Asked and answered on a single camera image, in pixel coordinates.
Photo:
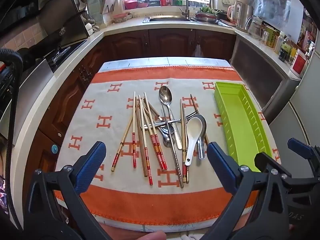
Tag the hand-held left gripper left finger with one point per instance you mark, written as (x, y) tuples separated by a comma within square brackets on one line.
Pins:
[(90, 165)]

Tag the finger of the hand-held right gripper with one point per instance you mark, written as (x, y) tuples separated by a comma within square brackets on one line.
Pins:
[(300, 147), (263, 160)]

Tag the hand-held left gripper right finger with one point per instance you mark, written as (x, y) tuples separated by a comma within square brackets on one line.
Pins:
[(221, 165)]

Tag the metal soup spoon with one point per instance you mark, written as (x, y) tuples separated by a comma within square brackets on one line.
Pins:
[(203, 125)]

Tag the metal chopstick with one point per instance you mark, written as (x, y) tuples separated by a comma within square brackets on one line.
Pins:
[(177, 167)]

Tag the white ceramic soup spoon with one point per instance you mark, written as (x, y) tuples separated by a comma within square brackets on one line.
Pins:
[(195, 128)]

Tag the gold-banded brown chopstick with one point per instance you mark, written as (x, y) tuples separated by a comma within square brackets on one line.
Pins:
[(185, 135)]

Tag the green plastic utensil tray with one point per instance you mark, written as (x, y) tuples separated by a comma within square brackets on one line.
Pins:
[(235, 120)]

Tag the pair of brown chopsticks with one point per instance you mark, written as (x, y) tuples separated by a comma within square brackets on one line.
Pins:
[(182, 135)]

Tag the bundle of red-banded bamboo chopsticks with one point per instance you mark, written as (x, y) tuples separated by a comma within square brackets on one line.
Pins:
[(134, 130)]

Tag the metal fork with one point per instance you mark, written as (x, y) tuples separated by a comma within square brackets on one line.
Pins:
[(172, 122)]

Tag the dark brown wooden chopstick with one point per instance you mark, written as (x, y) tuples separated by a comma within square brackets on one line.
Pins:
[(194, 103)]

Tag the large metal spoon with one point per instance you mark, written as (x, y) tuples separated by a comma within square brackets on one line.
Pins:
[(165, 95)]

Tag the person's left hand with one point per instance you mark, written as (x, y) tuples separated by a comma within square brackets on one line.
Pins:
[(150, 236)]

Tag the white refrigerator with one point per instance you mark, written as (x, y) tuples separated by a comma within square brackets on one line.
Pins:
[(300, 110)]

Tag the blue round sticker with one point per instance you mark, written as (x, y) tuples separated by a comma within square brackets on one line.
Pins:
[(54, 149)]

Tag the orange letter-print blanket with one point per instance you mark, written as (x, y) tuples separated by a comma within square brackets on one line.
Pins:
[(100, 105)]

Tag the red-labelled container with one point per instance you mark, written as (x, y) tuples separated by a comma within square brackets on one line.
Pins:
[(298, 62)]

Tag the silver kitchen appliance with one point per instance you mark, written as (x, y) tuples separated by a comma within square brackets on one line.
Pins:
[(257, 65)]

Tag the dark sauce bottle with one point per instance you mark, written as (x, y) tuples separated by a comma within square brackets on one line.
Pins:
[(283, 52)]

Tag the white plastic bottle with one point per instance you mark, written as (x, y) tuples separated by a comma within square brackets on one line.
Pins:
[(280, 42)]

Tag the green-labelled jar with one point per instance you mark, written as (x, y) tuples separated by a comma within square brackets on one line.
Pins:
[(271, 37)]

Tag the black gas stove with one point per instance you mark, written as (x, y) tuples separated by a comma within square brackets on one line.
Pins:
[(60, 55)]

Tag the glass teapot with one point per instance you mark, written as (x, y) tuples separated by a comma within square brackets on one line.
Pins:
[(255, 27)]

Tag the dark wooden kitchen cabinets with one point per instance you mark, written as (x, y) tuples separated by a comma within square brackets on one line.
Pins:
[(170, 42)]

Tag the white kitchen countertop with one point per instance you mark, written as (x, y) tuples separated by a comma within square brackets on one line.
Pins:
[(125, 26)]

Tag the clear plastic bag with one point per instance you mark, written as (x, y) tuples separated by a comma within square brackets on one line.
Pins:
[(275, 5)]

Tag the steel range hood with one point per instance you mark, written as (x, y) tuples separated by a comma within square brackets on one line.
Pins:
[(67, 17)]

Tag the pink and white kettle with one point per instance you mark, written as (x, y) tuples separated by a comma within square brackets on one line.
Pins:
[(236, 11)]

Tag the basin of green vegetables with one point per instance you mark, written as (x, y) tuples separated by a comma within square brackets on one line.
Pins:
[(206, 12)]

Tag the steel kitchen sink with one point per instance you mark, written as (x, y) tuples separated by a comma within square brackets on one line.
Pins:
[(167, 19)]

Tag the metal kitchen faucet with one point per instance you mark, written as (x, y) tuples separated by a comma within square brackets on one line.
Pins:
[(186, 5)]

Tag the hanging kitchen ladles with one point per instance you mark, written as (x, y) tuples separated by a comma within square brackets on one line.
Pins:
[(81, 1)]

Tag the pink bowl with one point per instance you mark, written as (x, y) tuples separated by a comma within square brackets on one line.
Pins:
[(130, 4)]

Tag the red bowl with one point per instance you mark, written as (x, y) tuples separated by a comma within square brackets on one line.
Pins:
[(143, 4)]

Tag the green bottle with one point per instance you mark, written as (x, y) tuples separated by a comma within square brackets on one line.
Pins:
[(179, 0)]

